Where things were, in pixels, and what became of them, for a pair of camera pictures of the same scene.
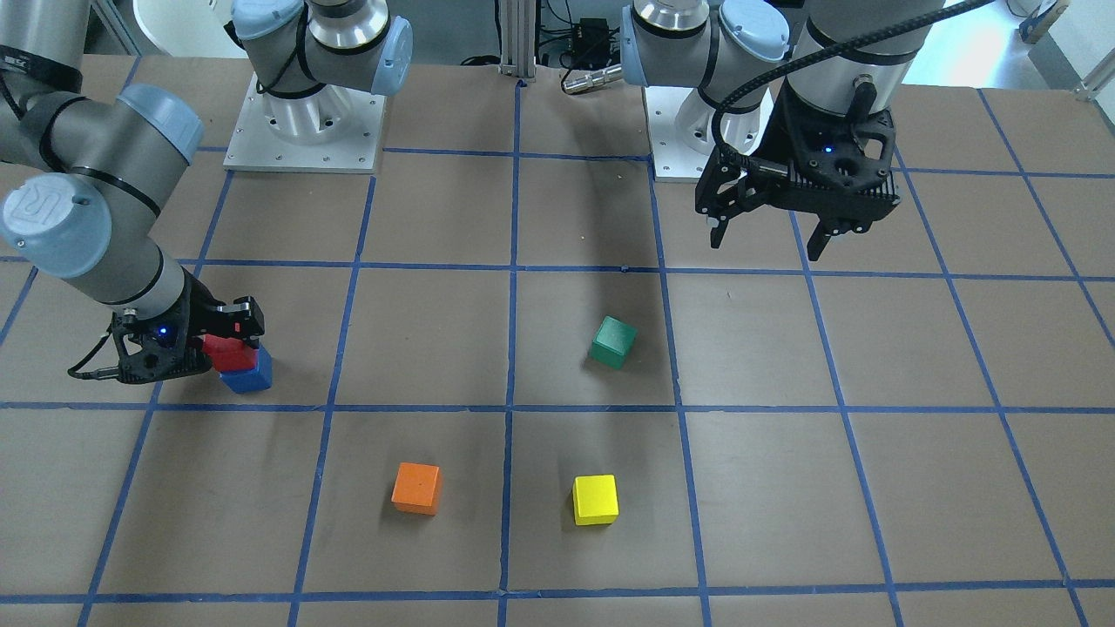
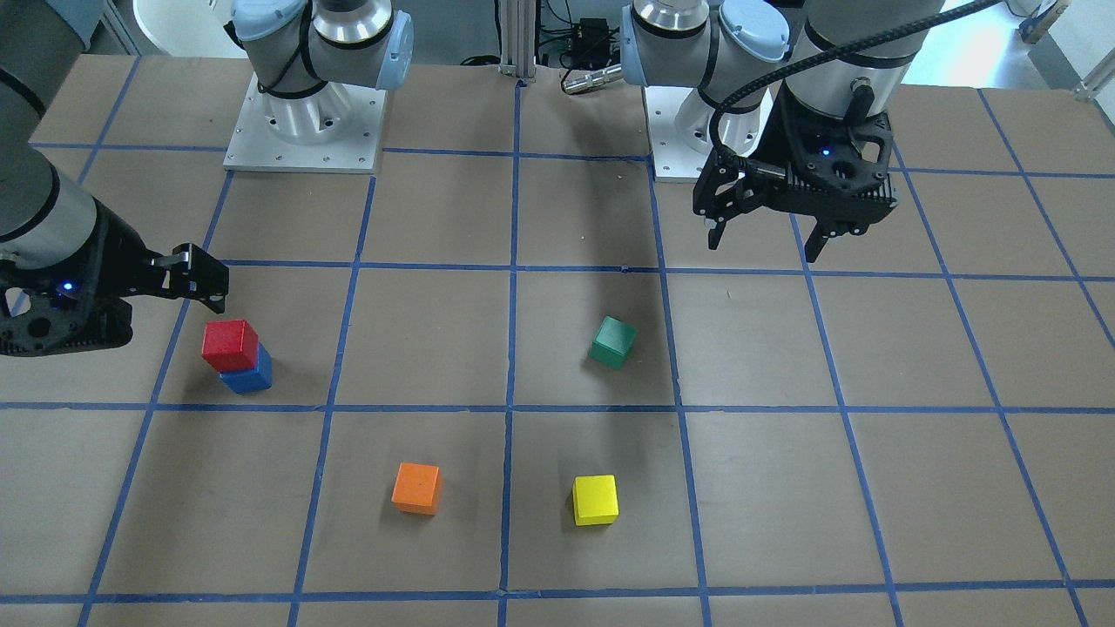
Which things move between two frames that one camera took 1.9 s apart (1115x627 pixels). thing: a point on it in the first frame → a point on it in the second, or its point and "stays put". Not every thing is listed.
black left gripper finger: x=722 y=212 stays put
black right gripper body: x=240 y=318 → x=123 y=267
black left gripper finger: x=826 y=228 stays put
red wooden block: x=228 y=353 stays put
